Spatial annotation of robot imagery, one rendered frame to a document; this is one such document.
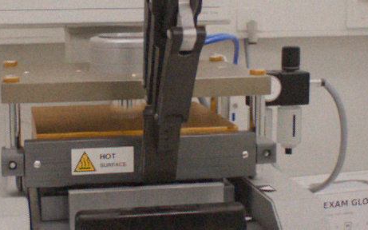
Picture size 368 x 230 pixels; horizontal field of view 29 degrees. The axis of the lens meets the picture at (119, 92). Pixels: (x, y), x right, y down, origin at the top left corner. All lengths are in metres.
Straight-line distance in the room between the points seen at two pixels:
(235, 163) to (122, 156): 0.11
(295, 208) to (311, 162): 0.73
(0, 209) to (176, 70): 0.23
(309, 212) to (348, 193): 0.53
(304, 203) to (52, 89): 0.26
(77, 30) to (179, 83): 0.40
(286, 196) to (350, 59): 0.75
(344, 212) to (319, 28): 0.33
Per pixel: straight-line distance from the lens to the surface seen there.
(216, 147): 0.71
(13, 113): 0.70
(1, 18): 0.90
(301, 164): 1.41
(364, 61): 1.44
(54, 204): 0.72
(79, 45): 0.93
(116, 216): 0.61
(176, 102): 0.56
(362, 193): 1.24
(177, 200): 0.69
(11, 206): 0.67
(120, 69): 0.74
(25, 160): 0.69
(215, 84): 0.71
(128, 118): 0.77
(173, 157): 0.63
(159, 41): 0.56
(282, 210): 0.69
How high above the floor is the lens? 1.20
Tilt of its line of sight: 8 degrees down
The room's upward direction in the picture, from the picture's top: 1 degrees counter-clockwise
